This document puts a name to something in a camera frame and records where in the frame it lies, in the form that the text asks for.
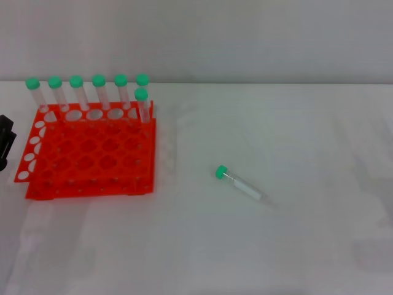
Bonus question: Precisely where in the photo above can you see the orange plastic test tube rack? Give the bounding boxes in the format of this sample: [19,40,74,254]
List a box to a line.
[14,100,158,201]

